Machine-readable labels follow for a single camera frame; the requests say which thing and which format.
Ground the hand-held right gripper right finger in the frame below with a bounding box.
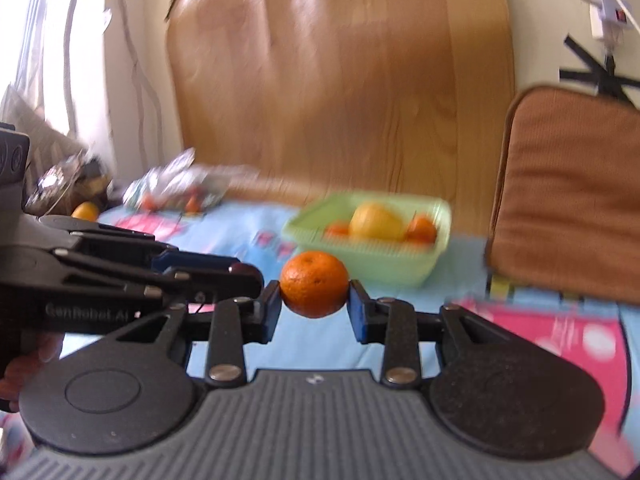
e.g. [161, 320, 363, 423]
[348, 280, 556, 386]

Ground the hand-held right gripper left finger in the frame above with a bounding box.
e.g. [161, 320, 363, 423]
[75, 280, 282, 387]

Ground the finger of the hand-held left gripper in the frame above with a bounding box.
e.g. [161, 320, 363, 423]
[40, 215, 241, 273]
[52, 249, 264, 306]

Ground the large orange mandarin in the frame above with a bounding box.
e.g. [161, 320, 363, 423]
[279, 251, 350, 319]

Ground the green plastic basket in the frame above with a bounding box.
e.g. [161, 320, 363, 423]
[281, 191, 452, 289]

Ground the large yellow citrus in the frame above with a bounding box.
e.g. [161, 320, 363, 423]
[348, 202, 407, 242]

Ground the small orange mandarin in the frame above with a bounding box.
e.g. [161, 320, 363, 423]
[404, 214, 439, 246]

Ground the person's left hand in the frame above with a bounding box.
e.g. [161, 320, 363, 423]
[0, 332, 63, 413]

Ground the blue printed blanket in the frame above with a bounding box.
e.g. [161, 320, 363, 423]
[0, 200, 640, 480]

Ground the plastic bag of tomatoes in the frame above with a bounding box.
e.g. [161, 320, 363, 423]
[122, 147, 261, 216]

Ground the orange citrus fruit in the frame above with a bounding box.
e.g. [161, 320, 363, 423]
[71, 201, 101, 222]

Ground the crumpled bag at far left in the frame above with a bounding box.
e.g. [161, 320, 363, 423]
[25, 155, 115, 216]

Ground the beige striped cloth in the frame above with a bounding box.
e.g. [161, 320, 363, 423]
[0, 85, 87, 161]

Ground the wooden board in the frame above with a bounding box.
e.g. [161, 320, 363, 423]
[165, 0, 516, 238]

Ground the brown seat cushion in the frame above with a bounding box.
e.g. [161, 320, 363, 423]
[487, 85, 640, 306]

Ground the white curtain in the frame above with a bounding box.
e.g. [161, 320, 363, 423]
[0, 0, 168, 171]

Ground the black tape cross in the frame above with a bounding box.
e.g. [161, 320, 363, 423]
[559, 34, 640, 108]

